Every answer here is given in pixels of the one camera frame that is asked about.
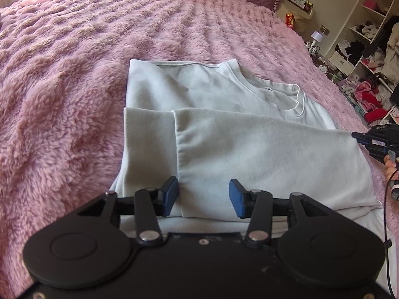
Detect white sweatshirt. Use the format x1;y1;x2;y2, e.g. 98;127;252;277
109;58;383;234

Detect person's right hand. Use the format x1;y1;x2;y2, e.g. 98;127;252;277
384;154;398;183

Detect white open wardrobe shelf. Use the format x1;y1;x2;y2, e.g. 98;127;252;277
329;0;398;126

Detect white table lamp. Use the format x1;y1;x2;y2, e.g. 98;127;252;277
306;30;324;54

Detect red yellow snack bag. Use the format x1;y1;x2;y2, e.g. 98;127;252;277
285;13;296;30

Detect cream bedside shelf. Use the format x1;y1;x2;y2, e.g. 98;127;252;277
276;0;313;34

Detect pink fluffy blanket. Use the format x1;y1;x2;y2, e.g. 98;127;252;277
0;0;399;299

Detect black cable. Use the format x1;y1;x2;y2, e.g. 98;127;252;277
382;167;399;297

